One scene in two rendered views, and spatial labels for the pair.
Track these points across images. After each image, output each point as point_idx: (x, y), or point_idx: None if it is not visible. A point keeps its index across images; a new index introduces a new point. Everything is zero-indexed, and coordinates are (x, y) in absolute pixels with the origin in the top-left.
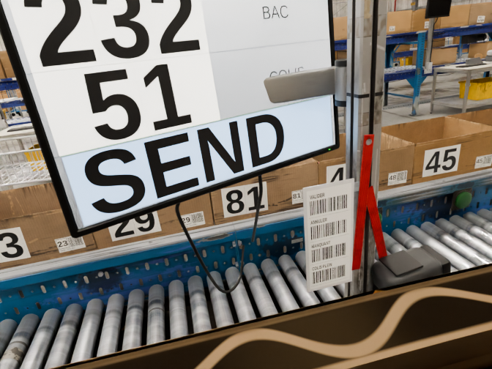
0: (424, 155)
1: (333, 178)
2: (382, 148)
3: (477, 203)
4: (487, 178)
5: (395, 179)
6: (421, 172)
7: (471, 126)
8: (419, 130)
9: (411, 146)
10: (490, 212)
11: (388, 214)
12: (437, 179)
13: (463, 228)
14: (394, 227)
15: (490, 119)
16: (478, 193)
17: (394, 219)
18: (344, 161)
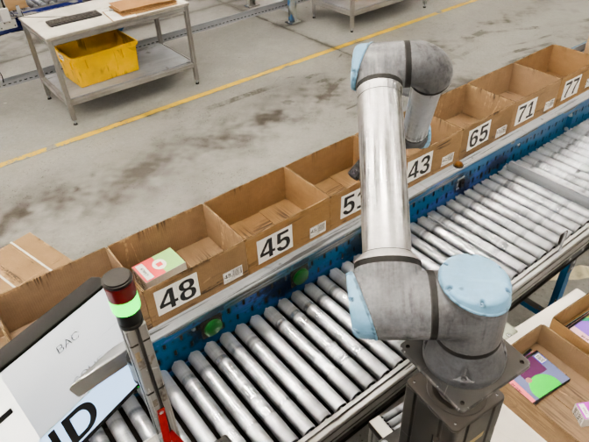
0: (256, 245)
1: (163, 300)
2: (217, 228)
3: None
4: (320, 250)
5: (231, 276)
6: (257, 260)
7: (307, 185)
8: (259, 188)
9: (240, 243)
10: (327, 281)
11: None
12: (274, 262)
13: (301, 307)
14: (238, 318)
15: (333, 154)
16: (316, 260)
17: (237, 312)
18: (172, 281)
